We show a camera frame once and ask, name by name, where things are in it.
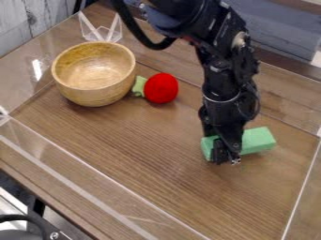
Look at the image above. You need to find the brown wooden bowl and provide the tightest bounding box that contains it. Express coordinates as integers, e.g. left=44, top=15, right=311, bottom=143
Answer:
left=50, top=41, right=136, bottom=107

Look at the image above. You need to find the red knitted strawberry toy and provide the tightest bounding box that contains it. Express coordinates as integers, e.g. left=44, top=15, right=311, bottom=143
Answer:
left=130, top=73, right=179, bottom=104

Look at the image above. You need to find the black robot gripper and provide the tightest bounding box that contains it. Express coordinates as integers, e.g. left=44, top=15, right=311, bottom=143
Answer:
left=197, top=87, right=260, bottom=165

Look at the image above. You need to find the black metal clamp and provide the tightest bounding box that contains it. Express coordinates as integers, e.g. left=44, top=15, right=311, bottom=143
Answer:
left=28, top=199, right=86, bottom=240

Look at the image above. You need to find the clear acrylic tray wall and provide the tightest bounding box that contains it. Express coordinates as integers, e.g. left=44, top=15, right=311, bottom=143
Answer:
left=0, top=107, right=209, bottom=240

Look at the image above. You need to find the green foam block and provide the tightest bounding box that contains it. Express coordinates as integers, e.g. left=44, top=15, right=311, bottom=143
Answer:
left=200, top=127, right=276, bottom=163

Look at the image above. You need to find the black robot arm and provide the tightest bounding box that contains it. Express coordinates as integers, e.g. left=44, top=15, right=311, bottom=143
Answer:
left=109, top=0, right=260, bottom=164

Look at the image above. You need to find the clear acrylic corner bracket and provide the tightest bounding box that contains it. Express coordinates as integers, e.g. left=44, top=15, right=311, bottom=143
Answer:
left=77, top=12, right=122, bottom=42

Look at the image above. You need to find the black cable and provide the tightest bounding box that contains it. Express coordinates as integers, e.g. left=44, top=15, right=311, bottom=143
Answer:
left=0, top=214, right=50, bottom=240

